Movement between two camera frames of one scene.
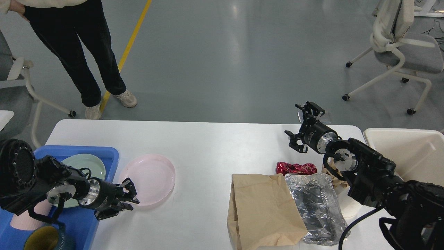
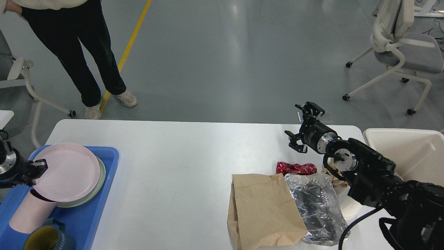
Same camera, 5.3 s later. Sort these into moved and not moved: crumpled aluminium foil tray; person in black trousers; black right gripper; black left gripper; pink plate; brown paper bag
Moved: black left gripper; pink plate
Not moved: black right gripper; crumpled aluminium foil tray; brown paper bag; person in black trousers
